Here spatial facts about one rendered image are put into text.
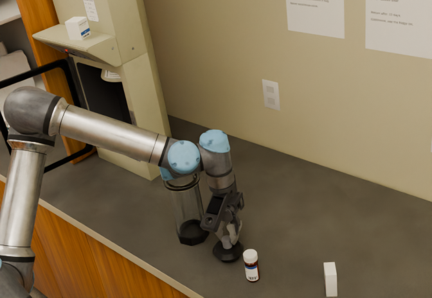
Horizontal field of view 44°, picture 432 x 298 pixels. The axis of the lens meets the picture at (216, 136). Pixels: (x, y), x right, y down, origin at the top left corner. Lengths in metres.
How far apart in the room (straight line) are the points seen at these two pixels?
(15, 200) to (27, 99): 0.26
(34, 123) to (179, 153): 0.34
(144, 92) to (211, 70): 0.38
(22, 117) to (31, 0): 0.78
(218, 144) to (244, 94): 0.72
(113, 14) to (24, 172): 0.60
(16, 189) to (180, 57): 1.07
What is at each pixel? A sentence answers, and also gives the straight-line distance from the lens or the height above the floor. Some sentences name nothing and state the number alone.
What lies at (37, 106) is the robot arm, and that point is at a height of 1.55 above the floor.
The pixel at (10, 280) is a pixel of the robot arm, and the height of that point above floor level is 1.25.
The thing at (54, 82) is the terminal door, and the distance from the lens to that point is 2.03.
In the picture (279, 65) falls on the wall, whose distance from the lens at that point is 1.90.
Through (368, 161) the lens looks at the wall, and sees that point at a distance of 1.88.
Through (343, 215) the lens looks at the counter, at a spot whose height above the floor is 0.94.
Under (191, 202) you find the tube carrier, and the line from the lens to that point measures 1.58.
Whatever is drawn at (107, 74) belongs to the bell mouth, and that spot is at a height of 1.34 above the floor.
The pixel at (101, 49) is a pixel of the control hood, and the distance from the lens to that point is 1.72.
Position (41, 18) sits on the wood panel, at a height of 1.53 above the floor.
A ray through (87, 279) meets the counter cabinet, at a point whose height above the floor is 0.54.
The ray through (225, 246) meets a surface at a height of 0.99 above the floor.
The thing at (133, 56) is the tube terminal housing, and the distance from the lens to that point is 1.81.
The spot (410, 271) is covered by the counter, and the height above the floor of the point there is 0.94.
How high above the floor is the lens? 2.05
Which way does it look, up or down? 30 degrees down
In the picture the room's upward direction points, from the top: 9 degrees counter-clockwise
